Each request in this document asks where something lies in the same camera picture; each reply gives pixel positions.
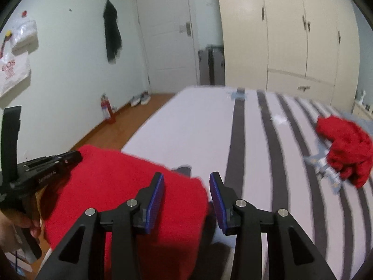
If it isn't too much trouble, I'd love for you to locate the red garment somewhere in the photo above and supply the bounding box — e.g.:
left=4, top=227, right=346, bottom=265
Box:
left=315, top=116, right=372, bottom=188

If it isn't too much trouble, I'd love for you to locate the striped star bed sheet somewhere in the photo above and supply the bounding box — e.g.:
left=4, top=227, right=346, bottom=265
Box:
left=120, top=87, right=372, bottom=279

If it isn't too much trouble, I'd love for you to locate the white room door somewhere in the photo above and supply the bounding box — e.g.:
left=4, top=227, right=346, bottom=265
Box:
left=136, top=0, right=198, bottom=94

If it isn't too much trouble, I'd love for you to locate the red fire extinguisher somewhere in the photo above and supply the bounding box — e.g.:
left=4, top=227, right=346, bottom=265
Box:
left=100, top=94, right=116, bottom=124

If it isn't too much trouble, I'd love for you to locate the pair of grey shoes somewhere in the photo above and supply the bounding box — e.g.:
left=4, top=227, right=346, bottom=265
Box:
left=130, top=92, right=151, bottom=107

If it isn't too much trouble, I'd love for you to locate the red sweater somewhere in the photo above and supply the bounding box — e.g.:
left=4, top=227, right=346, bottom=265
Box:
left=40, top=145, right=209, bottom=279

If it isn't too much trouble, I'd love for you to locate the white bedside cabinet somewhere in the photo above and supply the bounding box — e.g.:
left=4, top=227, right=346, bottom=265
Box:
left=352, top=90, right=373, bottom=121

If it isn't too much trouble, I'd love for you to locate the grey suitcase by door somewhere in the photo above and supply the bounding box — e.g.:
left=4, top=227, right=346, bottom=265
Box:
left=199, top=45, right=226, bottom=86

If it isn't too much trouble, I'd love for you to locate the black jacket on hook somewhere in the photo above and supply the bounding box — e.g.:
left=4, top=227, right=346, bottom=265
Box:
left=102, top=0, right=122, bottom=63

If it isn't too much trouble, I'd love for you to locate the cream wardrobe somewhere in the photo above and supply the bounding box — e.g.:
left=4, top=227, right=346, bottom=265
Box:
left=219, top=0, right=360, bottom=111

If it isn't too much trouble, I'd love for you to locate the clear plastic bag on hook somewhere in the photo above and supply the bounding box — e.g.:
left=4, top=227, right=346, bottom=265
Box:
left=10, top=18, right=38, bottom=51

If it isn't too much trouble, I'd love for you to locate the person's left hand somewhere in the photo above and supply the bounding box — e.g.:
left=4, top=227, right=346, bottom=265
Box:
left=1, top=207, right=41, bottom=253

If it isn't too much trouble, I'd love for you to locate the white EOS shopping bag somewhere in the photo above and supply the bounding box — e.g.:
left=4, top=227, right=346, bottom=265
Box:
left=0, top=37, right=31, bottom=97

